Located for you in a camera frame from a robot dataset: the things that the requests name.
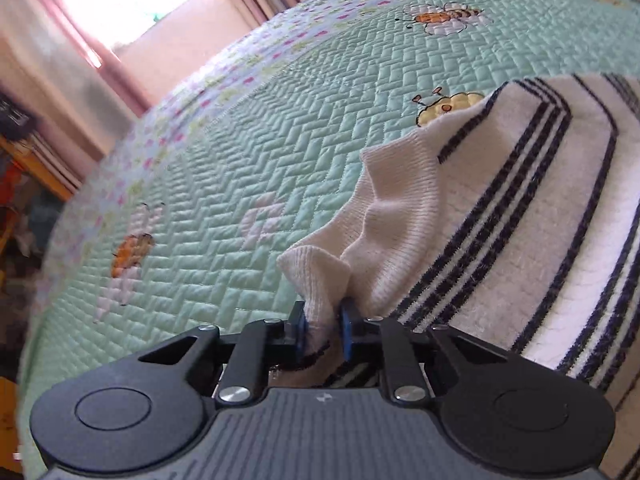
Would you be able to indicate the green quilted bee bedspread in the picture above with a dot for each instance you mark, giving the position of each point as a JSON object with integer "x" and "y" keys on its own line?
{"x": 250, "y": 135}

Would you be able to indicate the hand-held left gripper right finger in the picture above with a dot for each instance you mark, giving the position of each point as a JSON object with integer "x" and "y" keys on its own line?
{"x": 346, "y": 332}

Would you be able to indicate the black striped white sweater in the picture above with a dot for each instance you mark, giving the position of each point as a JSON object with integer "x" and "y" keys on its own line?
{"x": 500, "y": 220}

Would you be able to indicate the pink curtain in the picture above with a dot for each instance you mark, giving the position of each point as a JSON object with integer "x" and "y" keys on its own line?
{"x": 75, "y": 50}

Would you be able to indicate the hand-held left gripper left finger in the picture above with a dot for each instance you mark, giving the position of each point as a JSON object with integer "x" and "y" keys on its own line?
{"x": 300, "y": 332}

